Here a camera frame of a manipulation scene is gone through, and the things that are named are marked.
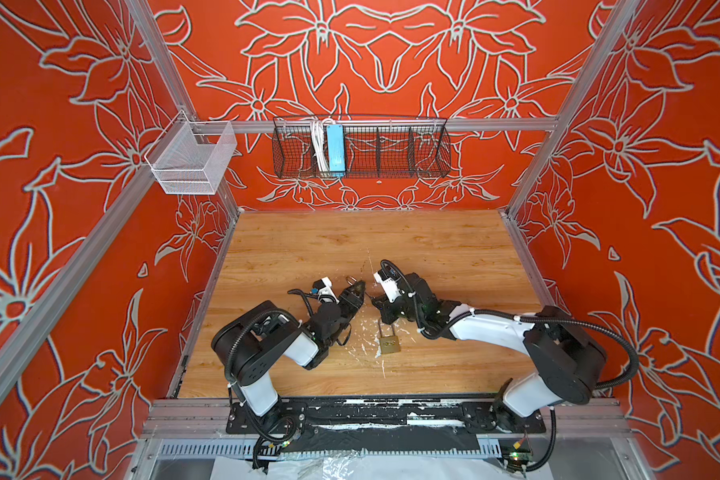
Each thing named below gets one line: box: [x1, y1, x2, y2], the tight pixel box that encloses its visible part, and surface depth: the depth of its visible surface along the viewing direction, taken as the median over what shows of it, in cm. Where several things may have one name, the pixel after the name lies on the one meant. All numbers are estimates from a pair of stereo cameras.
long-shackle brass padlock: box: [378, 317, 401, 354], surface depth 87 cm
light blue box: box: [326, 124, 346, 177], surface depth 92 cm
